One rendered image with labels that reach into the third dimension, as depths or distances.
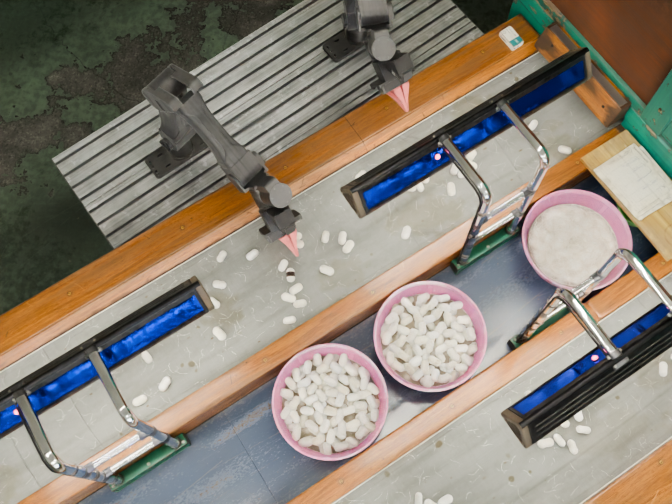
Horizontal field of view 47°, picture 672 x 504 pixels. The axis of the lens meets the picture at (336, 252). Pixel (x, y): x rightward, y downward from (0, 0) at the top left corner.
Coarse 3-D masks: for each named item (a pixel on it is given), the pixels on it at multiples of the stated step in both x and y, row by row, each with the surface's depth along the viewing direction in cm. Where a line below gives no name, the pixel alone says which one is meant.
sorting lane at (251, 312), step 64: (512, 128) 201; (576, 128) 201; (320, 192) 196; (320, 256) 190; (384, 256) 190; (256, 320) 185; (0, 384) 181; (128, 384) 180; (192, 384) 180; (0, 448) 176; (64, 448) 175
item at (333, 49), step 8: (344, 32) 219; (352, 32) 214; (360, 32) 214; (368, 32) 219; (336, 40) 220; (344, 40) 219; (352, 40) 217; (360, 40) 217; (328, 48) 219; (336, 48) 218; (344, 48) 218; (352, 48) 218; (336, 56) 218; (344, 56) 217
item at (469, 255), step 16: (512, 112) 160; (528, 128) 158; (448, 144) 157; (528, 144) 159; (464, 160) 156; (544, 160) 157; (464, 176) 156; (480, 176) 155; (480, 192) 155; (528, 192) 170; (480, 208) 159; (496, 208) 169; (480, 224) 166; (496, 224) 180; (512, 224) 188; (496, 240) 193; (464, 256) 186; (480, 256) 194
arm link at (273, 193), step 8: (256, 152) 179; (264, 168) 179; (232, 176) 176; (256, 176) 180; (264, 176) 176; (272, 176) 173; (240, 184) 177; (248, 184) 179; (256, 184) 176; (264, 184) 172; (272, 184) 172; (280, 184) 173; (264, 192) 175; (272, 192) 173; (280, 192) 173; (288, 192) 174; (264, 200) 176; (272, 200) 173; (280, 200) 174; (288, 200) 175
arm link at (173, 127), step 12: (168, 72) 170; (156, 84) 169; (168, 84) 169; (180, 84) 170; (180, 96) 176; (168, 120) 183; (180, 120) 185; (168, 132) 190; (180, 132) 190; (192, 132) 196; (180, 144) 195
